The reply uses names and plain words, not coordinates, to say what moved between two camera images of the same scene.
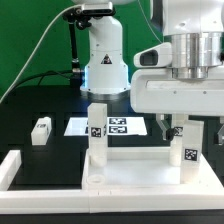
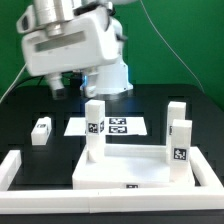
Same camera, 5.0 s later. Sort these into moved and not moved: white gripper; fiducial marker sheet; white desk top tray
Moved: white desk top tray; white gripper
Not moved: fiducial marker sheet
